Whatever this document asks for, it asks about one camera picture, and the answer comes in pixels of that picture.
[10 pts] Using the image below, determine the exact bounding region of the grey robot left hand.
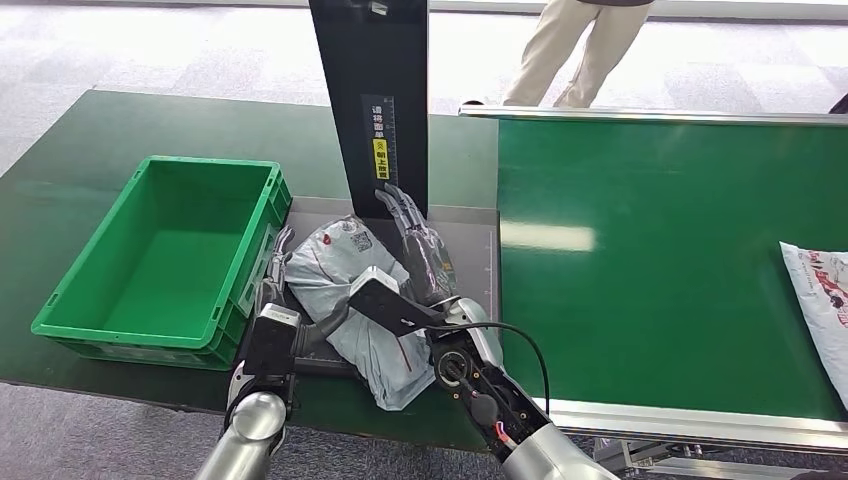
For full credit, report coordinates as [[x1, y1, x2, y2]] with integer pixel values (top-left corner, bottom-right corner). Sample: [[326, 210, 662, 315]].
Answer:
[[254, 225, 297, 313]]

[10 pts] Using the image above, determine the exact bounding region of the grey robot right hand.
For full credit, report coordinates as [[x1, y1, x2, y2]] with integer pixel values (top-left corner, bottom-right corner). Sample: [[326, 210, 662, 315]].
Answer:
[[374, 183, 459, 310]]

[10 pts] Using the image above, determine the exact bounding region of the grey courier bag package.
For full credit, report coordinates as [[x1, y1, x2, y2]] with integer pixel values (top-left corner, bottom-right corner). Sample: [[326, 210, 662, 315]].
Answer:
[[284, 215, 439, 413]]

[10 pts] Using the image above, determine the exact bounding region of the black inbound scanner machine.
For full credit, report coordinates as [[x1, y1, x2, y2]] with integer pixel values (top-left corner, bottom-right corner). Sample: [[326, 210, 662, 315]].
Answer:
[[235, 0, 502, 393]]

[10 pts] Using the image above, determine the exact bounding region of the flat white courier bag package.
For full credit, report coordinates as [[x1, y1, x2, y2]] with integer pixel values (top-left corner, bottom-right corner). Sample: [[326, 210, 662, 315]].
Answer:
[[778, 241, 848, 413]]

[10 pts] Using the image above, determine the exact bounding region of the green plastic crate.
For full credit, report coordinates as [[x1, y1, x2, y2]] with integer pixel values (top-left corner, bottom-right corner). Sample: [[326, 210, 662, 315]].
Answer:
[[31, 155, 294, 373]]

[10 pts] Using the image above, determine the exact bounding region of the yellow and black label sticker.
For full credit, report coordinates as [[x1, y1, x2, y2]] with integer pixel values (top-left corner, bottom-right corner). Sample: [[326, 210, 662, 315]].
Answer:
[[360, 93, 399, 193]]

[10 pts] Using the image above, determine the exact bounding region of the person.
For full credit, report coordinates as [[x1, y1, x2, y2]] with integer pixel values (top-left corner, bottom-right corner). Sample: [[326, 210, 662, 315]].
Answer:
[[460, 0, 657, 110]]

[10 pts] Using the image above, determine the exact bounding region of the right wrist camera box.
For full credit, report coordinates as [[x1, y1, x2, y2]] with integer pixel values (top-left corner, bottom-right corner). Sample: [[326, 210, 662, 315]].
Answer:
[[347, 265, 453, 340]]

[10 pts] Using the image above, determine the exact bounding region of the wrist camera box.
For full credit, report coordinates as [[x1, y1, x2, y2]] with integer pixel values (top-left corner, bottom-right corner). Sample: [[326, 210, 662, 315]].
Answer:
[[347, 265, 453, 340], [241, 302, 303, 399]]

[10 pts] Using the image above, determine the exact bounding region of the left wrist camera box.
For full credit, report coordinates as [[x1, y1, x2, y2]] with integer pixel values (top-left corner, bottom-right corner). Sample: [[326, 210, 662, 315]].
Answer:
[[241, 302, 303, 399]]

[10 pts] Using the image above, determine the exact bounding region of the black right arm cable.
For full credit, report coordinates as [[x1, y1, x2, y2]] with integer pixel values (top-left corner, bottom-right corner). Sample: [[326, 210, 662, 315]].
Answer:
[[430, 320, 552, 416]]

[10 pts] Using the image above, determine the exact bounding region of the green conveyor belt with frame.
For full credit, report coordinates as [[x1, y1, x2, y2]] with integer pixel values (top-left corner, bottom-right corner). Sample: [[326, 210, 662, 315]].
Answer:
[[457, 103, 848, 480]]

